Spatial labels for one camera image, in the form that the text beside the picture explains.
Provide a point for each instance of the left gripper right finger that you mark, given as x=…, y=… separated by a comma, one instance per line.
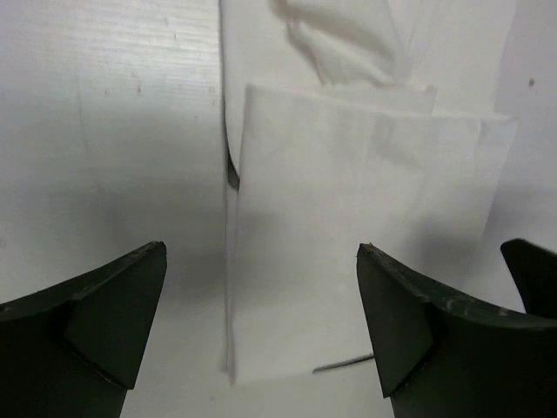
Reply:
x=443, y=353

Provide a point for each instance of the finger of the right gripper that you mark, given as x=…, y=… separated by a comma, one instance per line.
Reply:
x=533, y=269

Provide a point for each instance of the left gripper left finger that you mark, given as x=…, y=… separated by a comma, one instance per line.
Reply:
x=75, y=349

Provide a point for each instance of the white printed t shirt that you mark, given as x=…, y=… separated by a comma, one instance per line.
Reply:
x=350, y=122

